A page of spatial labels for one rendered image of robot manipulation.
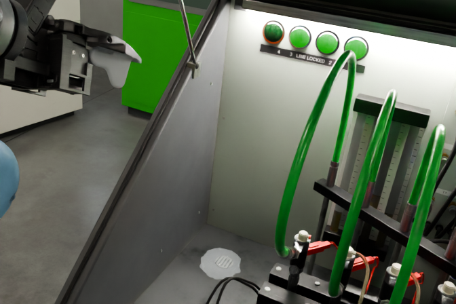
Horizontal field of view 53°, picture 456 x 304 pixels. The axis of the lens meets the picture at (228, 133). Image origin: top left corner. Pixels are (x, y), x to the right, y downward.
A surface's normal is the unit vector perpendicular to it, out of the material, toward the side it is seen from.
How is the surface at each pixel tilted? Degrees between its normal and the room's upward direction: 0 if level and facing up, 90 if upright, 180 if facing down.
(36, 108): 90
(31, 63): 76
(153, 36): 90
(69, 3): 90
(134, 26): 90
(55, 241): 0
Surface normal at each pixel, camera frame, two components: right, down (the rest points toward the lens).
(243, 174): -0.42, 0.33
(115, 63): 0.81, 0.00
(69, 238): 0.11, -0.90
